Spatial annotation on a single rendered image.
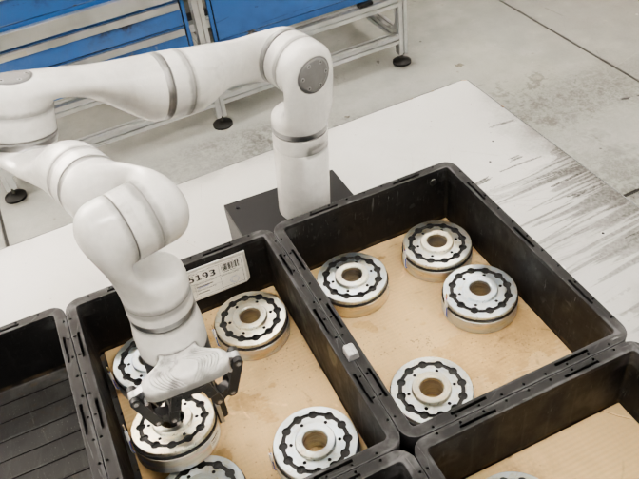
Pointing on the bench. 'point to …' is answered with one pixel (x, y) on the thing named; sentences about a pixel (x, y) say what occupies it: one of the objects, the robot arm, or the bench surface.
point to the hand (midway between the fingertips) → (199, 416)
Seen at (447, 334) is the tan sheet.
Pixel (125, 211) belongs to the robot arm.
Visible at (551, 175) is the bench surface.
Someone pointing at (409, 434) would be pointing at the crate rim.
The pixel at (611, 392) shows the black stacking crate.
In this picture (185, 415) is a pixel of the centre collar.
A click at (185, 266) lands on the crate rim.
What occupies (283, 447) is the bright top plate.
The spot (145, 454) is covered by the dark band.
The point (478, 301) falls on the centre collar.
